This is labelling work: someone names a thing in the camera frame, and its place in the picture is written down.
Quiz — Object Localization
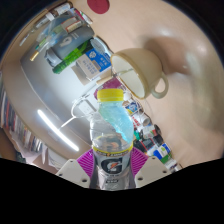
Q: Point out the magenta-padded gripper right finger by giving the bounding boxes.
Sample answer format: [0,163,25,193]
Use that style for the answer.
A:
[129,147,171,189]

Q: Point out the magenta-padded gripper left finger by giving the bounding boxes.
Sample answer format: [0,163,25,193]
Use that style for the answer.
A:
[54,148,98,190]

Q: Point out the clear yellow-capped drink bottle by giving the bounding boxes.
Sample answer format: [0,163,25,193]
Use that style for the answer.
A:
[89,88,135,191]

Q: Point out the grey water bottle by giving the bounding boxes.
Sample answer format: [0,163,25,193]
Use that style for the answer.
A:
[44,26,96,66]

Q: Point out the long white light bar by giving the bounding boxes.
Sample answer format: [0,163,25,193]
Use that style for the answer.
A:
[36,108,81,153]

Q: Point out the white power strip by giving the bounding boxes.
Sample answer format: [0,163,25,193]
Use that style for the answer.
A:
[78,99,98,118]

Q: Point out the magenta snack pouch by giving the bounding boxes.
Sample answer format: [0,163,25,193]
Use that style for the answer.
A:
[102,77,123,92]

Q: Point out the cream ceramic mug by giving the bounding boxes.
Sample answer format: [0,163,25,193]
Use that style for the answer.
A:
[109,47,170,100]

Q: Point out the blue and white box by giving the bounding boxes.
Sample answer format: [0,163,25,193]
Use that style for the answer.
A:
[75,47,113,81]

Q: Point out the flat round red coaster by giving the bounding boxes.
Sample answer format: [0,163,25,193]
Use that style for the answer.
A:
[86,0,111,15]

